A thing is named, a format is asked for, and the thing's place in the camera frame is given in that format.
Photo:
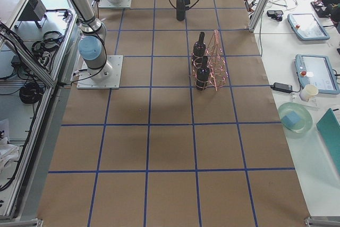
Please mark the blue teach pendant upper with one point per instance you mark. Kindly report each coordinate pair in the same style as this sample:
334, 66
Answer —
307, 27

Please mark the blue sponge block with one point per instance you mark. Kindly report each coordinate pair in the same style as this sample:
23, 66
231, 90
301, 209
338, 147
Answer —
290, 119

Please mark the copper wire wine basket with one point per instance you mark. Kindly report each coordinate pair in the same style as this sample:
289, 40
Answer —
216, 62

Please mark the blue teach pendant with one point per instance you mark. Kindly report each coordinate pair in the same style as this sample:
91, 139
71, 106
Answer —
307, 27
316, 70

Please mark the grey electronics box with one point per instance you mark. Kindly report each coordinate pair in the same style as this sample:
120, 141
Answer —
35, 11

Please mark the teal board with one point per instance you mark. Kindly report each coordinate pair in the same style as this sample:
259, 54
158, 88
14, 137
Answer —
328, 127

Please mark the dark wine bottle far basket side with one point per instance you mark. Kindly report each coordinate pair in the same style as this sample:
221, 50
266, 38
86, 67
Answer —
199, 49

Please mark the blue teach pendant lower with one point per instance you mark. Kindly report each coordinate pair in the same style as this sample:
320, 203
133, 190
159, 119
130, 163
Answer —
316, 70

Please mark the dark wine bottle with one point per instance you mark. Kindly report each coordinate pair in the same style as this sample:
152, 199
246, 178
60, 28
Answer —
180, 10
202, 74

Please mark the black power adapter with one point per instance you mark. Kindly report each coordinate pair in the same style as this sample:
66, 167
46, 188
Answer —
282, 87

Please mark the white paper cup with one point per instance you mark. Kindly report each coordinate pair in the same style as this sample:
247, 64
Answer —
308, 92

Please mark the green glass bowl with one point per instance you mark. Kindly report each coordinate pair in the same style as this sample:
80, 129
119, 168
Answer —
305, 124

